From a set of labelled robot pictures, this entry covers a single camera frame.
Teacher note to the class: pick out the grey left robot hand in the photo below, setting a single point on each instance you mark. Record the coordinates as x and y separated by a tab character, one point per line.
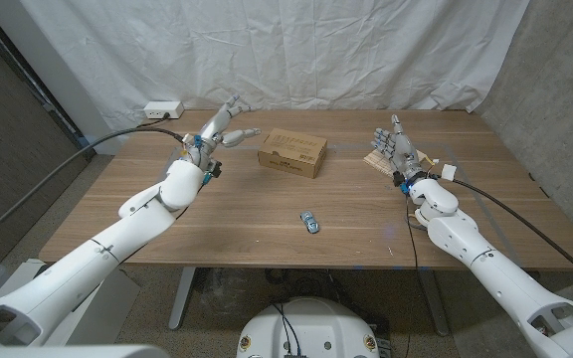
212	134

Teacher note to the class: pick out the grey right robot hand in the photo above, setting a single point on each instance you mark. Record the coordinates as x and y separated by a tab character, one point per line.
403	149

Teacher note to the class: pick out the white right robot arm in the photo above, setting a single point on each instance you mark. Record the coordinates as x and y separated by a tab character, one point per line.
495	271

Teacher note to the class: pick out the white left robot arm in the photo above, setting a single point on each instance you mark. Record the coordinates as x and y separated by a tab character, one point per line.
92	258

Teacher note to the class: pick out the cardboard packing box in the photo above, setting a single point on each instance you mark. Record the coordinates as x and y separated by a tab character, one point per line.
291	151

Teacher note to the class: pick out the small silver-blue toy car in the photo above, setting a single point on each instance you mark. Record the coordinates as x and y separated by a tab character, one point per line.
309	222

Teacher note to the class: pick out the wooden slat mat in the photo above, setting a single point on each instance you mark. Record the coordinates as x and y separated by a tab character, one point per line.
377	160

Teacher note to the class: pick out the white power strip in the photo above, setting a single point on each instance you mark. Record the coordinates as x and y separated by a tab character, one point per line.
163	109

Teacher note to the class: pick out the white backdrop cloth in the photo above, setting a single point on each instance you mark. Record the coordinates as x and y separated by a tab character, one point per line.
286	50

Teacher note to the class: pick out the grey table leg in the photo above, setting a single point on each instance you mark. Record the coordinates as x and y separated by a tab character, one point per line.
181	298
436	303

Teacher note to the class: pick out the white floor board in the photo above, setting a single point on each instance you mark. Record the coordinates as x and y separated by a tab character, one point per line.
112	303

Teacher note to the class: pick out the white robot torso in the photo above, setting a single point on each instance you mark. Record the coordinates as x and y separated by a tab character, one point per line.
311	328

